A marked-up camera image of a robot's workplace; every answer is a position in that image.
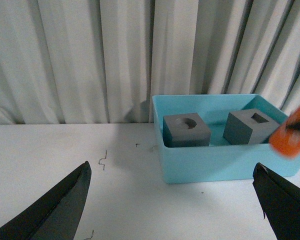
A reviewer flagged blue plastic box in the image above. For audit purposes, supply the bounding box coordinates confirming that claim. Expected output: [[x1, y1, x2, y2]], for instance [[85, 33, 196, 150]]
[[152, 94, 300, 184]]

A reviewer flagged orange cylinder with white numbers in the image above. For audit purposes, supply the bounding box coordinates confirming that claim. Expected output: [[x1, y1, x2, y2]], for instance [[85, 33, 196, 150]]
[[268, 106, 300, 159]]

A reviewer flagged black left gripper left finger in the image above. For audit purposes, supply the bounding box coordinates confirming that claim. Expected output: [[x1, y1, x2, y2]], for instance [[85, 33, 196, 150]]
[[0, 161, 92, 240]]

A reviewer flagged gray block with round hole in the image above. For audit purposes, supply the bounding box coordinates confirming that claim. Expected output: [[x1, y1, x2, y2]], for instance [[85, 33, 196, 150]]
[[162, 112, 212, 148]]

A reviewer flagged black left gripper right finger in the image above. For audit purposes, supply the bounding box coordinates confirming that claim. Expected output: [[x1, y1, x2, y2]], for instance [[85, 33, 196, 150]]
[[252, 163, 300, 240]]

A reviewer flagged gray block with square hole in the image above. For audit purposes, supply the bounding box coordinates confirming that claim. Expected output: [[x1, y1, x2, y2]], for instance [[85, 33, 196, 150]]
[[223, 108, 280, 145]]

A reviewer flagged white pleated curtain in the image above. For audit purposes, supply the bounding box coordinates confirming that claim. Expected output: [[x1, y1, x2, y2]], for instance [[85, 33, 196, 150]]
[[0, 0, 300, 125]]

